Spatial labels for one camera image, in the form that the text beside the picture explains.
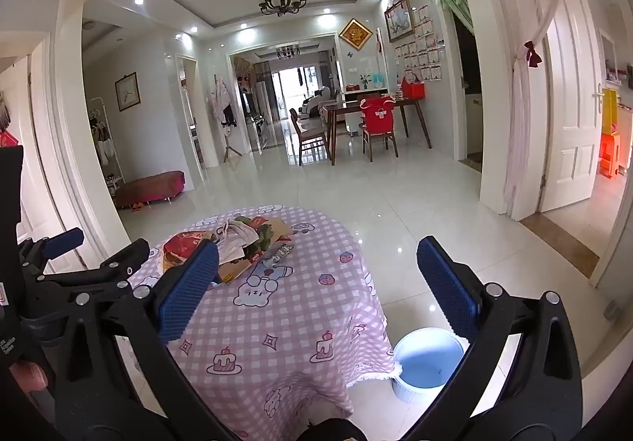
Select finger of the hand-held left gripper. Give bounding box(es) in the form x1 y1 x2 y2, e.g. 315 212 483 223
17 226 85 274
22 238 151 296

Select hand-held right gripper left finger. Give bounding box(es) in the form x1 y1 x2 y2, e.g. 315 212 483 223
53 240 224 441

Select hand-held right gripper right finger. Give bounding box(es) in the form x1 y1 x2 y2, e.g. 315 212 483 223
403 236 584 441

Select red snack packet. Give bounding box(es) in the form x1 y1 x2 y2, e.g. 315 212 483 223
161 230 214 274

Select white paper bag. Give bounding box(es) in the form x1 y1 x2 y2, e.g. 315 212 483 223
214 218 259 266

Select blue plastic waste bin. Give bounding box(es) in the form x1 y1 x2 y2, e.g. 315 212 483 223
392 327 468 405

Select person's left hand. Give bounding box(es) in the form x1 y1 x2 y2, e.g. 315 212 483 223
9 359 49 393

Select brown padded bench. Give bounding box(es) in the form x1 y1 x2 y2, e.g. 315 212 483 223
114 169 186 211

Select pink checked tablecloth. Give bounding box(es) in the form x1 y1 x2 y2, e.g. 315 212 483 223
127 205 396 441

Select silver wrapper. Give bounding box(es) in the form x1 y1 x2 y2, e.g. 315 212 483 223
262 243 296 270

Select white clothes rack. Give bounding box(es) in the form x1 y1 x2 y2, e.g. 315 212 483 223
89 97 127 197

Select brown cardboard piece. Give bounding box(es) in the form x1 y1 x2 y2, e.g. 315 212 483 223
264 217 296 241

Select wooden chair with cover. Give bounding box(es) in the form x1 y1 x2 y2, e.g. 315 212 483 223
359 95 400 163

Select pink lace curtain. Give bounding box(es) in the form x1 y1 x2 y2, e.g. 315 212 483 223
486 0 585 218

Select person's dark trouser leg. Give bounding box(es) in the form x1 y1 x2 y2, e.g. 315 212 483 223
296 418 371 441

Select red chair cover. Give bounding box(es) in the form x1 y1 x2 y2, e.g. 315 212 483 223
359 95 396 131

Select coat stand with clothes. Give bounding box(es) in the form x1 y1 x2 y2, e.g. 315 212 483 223
208 74 244 163

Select bare wooden chair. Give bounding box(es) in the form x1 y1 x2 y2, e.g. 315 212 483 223
289 107 332 167

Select red basket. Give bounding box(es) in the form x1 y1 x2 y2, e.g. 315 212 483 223
400 69 427 101

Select dark wooden dining table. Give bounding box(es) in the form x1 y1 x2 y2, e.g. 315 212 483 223
322 97 432 166

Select orange plastic stool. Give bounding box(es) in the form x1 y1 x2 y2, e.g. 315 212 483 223
599 131 621 181

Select white panel door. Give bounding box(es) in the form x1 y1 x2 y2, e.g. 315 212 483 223
538 0 607 214

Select grey massage chair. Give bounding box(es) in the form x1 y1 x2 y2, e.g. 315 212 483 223
301 87 333 121

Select yellow plastic board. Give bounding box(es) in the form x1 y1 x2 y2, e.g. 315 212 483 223
602 88 619 135

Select red bow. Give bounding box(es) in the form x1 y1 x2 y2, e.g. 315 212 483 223
523 40 544 68

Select framed wall painting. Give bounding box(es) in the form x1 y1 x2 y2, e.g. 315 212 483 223
114 71 142 113

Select group of wall certificates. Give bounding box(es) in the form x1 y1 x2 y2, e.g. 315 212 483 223
394 3 444 82

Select red diamond wall decoration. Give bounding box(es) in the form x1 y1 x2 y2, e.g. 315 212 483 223
338 18 373 52

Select framed wall picture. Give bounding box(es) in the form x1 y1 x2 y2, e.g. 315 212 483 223
384 0 414 44

